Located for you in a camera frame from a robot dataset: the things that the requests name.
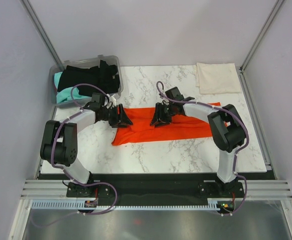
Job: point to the right aluminium frame post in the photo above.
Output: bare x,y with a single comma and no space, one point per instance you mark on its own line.
262,33

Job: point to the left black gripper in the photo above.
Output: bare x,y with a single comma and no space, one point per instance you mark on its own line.
120,120

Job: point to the clear plastic storage bin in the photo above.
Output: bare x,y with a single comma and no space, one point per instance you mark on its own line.
84,89

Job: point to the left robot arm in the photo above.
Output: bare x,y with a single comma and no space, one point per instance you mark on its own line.
60,138

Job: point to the cream folded cloth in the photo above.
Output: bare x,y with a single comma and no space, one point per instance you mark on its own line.
215,79

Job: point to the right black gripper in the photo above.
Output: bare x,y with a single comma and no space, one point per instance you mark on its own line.
158,118

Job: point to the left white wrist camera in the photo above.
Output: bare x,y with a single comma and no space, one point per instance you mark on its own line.
113,100

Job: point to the aluminium frame post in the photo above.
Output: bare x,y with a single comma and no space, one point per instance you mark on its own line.
262,33
40,29

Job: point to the teal garment in bin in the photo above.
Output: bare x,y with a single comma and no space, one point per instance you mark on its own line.
64,95

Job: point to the orange t-shirt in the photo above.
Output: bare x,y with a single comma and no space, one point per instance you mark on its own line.
182,127

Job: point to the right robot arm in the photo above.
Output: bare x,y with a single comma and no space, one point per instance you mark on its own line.
228,131

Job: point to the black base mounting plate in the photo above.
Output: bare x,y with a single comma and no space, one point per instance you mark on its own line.
169,188

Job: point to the black garment in bin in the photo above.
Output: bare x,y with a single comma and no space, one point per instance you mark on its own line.
104,76

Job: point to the white slotted cable duct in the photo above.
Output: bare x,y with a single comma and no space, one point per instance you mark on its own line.
85,205

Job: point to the left aluminium frame post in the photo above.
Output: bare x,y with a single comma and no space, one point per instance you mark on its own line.
40,29

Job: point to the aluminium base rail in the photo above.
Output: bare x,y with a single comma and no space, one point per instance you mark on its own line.
257,190

